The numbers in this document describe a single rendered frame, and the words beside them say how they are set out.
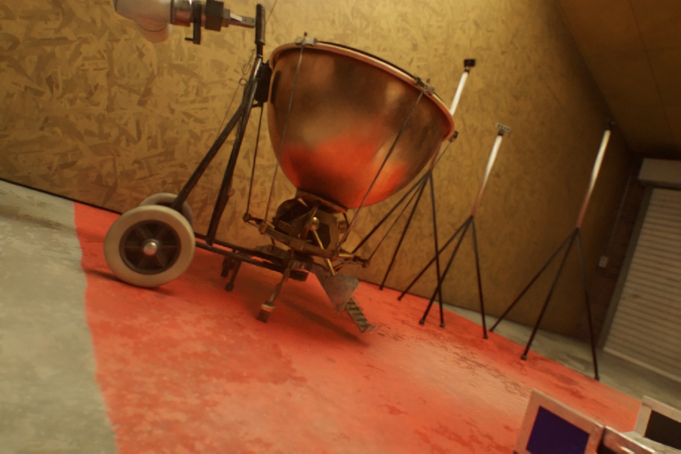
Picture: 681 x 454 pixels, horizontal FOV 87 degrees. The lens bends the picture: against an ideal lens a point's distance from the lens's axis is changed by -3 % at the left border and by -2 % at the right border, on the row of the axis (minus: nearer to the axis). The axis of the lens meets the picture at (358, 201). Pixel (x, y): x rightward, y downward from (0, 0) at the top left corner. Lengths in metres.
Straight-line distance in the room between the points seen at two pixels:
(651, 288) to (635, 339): 0.78
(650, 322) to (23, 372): 6.72
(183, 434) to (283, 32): 1.97
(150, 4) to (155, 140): 0.80
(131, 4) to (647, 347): 6.73
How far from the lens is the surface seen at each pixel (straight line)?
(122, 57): 1.97
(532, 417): 0.93
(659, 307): 6.83
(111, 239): 1.03
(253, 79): 1.29
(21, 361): 0.67
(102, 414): 0.58
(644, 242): 7.02
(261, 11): 1.38
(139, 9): 1.33
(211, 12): 1.30
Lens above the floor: 0.31
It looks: 5 degrees up
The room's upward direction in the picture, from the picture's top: 21 degrees clockwise
